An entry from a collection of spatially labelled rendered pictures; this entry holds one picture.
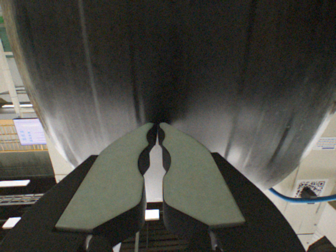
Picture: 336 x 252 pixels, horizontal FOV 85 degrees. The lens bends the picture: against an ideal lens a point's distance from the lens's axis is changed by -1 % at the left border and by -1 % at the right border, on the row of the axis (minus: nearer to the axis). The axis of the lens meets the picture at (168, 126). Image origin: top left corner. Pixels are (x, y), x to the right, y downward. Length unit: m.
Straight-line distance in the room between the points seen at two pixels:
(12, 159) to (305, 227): 13.47
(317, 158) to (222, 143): 0.38
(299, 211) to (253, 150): 0.44
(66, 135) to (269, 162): 0.18
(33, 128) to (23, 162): 9.16
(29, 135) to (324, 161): 4.33
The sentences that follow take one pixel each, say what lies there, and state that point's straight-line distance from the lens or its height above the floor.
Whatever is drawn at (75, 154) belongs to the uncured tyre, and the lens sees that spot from 0.19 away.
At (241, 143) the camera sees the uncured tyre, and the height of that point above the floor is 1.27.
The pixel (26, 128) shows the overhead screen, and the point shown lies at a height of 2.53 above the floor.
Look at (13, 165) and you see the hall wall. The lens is 13.83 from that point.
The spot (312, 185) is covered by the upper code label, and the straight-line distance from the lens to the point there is 0.57.
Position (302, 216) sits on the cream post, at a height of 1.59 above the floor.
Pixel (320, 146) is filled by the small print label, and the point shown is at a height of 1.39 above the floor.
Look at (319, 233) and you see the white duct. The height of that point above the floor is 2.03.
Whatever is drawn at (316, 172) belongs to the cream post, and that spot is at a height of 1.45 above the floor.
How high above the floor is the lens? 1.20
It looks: 22 degrees up
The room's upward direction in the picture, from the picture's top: 180 degrees clockwise
